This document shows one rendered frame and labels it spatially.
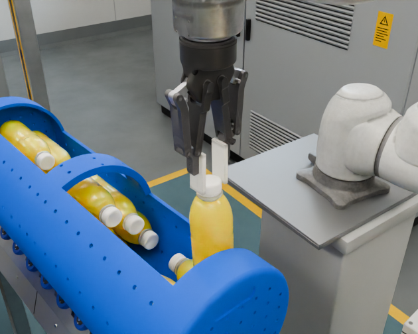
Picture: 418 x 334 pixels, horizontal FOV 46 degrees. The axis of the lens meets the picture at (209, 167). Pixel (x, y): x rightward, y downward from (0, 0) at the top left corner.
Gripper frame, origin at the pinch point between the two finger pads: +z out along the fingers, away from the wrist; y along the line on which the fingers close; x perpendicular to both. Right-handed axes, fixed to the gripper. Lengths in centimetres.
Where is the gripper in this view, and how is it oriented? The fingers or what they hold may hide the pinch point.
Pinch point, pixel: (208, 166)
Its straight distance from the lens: 73.7
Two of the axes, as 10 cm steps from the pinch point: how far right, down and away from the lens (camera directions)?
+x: 6.6, 3.9, -6.4
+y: -7.5, 3.6, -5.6
